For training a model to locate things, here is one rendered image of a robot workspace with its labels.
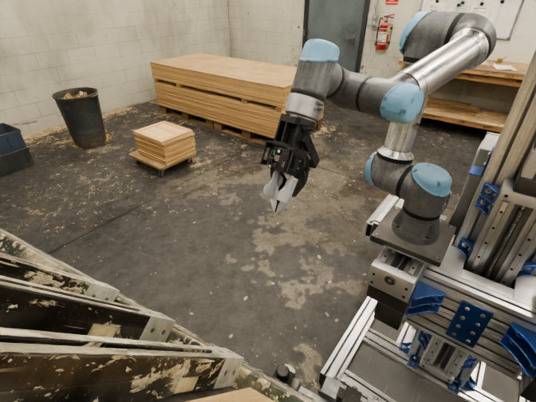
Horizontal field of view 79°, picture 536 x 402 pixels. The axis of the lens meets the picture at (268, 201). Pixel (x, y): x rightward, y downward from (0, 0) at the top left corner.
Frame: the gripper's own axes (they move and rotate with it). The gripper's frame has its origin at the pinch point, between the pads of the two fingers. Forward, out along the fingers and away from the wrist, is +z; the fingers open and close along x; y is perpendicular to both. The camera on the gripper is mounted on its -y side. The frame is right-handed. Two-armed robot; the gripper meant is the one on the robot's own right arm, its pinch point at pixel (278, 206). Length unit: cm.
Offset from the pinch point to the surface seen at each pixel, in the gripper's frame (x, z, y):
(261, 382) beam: 7.6, 44.5, -3.9
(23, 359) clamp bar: 6, 12, 50
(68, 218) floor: -249, 104, -85
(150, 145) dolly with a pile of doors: -260, 29, -162
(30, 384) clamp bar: 6, 15, 50
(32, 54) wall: -488, -31, -130
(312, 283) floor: -35, 73, -144
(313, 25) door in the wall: -287, -221, -455
